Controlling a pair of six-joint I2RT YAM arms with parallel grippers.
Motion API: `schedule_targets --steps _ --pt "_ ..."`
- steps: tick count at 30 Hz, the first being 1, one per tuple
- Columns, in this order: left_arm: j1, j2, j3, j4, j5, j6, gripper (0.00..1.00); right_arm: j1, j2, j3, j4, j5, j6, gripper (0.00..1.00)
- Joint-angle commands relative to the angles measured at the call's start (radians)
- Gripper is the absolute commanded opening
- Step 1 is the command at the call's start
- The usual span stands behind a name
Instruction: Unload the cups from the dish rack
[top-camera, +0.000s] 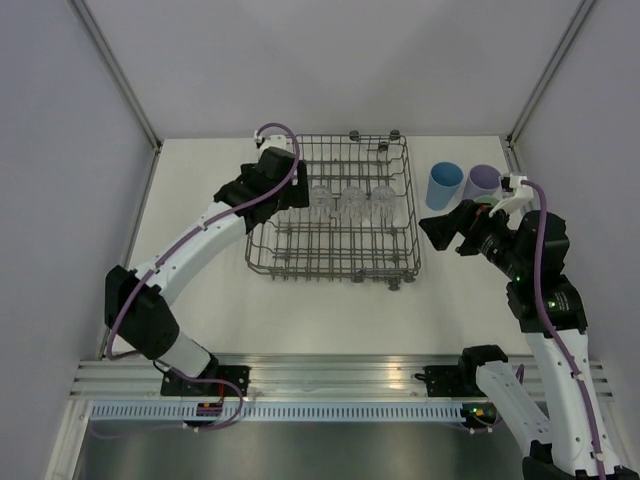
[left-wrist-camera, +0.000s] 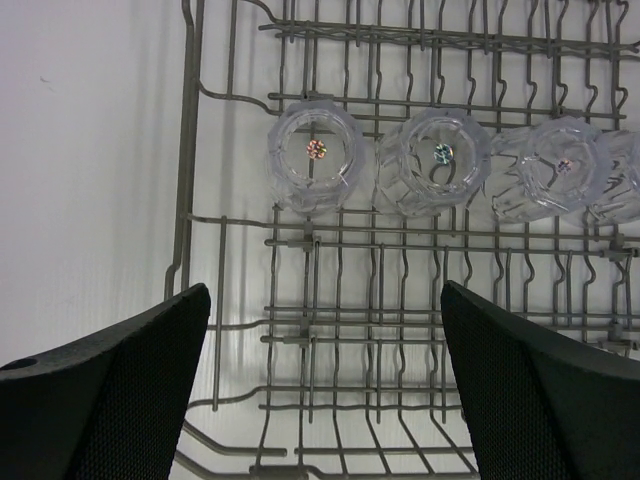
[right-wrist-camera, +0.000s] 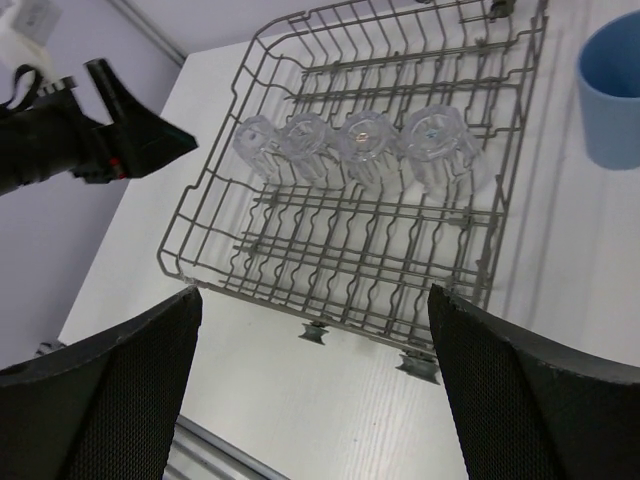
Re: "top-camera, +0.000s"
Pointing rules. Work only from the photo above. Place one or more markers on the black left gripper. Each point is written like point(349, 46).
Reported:
point(297, 196)

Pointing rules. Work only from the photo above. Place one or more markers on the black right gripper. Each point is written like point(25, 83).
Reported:
point(469, 219)

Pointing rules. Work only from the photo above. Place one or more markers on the blue plastic cup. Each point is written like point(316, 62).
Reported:
point(445, 179)

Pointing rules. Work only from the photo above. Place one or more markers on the green plastic cup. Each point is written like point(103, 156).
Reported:
point(489, 200)

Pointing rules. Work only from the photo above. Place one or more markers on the purple plastic cup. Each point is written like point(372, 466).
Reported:
point(482, 180)

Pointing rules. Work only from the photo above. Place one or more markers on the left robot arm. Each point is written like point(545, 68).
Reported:
point(138, 301)

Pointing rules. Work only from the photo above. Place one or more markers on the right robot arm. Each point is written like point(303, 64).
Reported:
point(567, 439)

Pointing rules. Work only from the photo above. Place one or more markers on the clear glass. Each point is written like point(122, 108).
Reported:
point(383, 203)
point(321, 203)
point(351, 204)
point(287, 216)

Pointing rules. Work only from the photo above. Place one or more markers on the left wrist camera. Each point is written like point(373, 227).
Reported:
point(264, 141)

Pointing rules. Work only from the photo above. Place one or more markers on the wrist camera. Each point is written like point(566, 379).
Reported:
point(264, 141)
point(516, 193)

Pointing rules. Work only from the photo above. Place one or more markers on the grey wire dish rack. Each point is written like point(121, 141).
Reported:
point(386, 252)

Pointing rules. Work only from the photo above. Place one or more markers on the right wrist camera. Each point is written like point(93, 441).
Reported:
point(516, 193)

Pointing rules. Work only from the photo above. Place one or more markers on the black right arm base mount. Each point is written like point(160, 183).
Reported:
point(446, 381)

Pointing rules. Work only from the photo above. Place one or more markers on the aluminium table front rail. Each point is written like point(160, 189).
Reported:
point(277, 378)

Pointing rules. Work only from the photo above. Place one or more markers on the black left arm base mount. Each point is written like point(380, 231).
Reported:
point(227, 381)

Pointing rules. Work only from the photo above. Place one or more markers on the aluminium frame post left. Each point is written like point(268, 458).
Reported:
point(107, 56)

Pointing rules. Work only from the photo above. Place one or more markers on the aluminium frame post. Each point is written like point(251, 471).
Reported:
point(107, 56)
point(568, 38)

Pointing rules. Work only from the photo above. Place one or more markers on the aluminium frame post right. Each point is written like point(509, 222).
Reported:
point(568, 38)

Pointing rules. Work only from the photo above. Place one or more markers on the white slotted cable duct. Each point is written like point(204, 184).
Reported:
point(444, 412)

